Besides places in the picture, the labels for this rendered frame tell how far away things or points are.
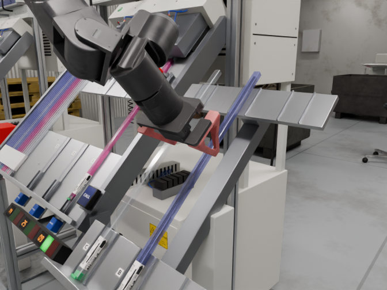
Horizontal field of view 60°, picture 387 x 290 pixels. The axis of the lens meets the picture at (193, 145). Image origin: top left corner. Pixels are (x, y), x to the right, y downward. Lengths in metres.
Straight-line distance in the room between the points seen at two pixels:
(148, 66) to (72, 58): 0.10
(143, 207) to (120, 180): 0.33
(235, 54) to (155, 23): 0.55
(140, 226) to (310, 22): 10.13
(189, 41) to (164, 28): 0.49
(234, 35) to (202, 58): 0.13
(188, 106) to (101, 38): 0.15
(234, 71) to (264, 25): 0.25
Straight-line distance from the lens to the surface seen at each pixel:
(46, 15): 0.49
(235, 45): 1.03
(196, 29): 1.02
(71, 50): 0.47
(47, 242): 0.92
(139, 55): 0.46
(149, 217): 1.15
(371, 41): 10.43
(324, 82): 10.77
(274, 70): 1.30
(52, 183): 1.01
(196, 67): 0.96
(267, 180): 1.38
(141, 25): 0.51
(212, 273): 0.69
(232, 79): 1.04
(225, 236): 0.67
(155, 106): 0.48
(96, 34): 0.46
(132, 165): 0.85
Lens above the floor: 1.10
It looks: 15 degrees down
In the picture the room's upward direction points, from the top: straight up
